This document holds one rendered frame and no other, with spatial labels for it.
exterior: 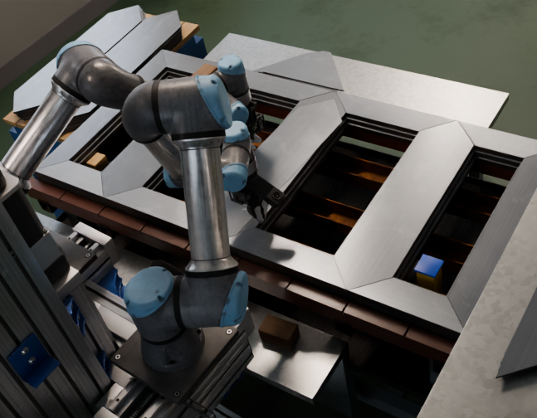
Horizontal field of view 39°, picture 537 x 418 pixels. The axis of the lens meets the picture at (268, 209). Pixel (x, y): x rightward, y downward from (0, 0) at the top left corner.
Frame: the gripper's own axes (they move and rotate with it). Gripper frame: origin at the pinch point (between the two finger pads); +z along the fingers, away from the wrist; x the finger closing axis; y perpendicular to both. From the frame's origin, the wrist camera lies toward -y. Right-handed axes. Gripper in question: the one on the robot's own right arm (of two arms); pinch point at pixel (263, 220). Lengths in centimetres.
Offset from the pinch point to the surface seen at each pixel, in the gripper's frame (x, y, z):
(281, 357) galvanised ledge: 29.0, -20.7, 19.4
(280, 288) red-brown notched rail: 16.3, -15.3, 5.3
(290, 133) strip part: -37.0, 13.0, 0.6
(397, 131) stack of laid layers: -52, -18, 2
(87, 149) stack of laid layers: -5, 78, 2
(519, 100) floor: -180, -17, 87
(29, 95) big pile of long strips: -20, 123, 2
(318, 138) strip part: -38.2, 3.1, 0.6
